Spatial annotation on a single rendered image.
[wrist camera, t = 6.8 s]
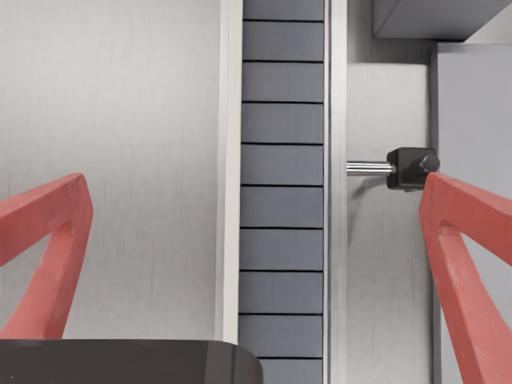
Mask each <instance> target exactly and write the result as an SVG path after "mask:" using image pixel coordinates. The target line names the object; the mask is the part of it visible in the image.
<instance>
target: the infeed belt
mask: <svg viewBox="0 0 512 384"><path fill-rule="evenodd" d="M323 21H324V0H243V14H242V116H241V168H240V220H239V272H238V346H241V347H243V348H245V349H247V350H249V351H250V352H252V353H253V354H254V355H255V356H256V357H257V358H258V360H259V361H260V363H261V365H262V368H263V373H264V384H322V359H321V358H316V357H322V315H316V314H322V303H323V273H322V272H316V271H317V270H323V230H321V229H317V228H323V187H317V186H322V185H323V146H317V144H323V109H324V105H323V104H317V103H323V101H324V64H323V63H318V62H323V61H324V23H318V22H323Z"/></svg>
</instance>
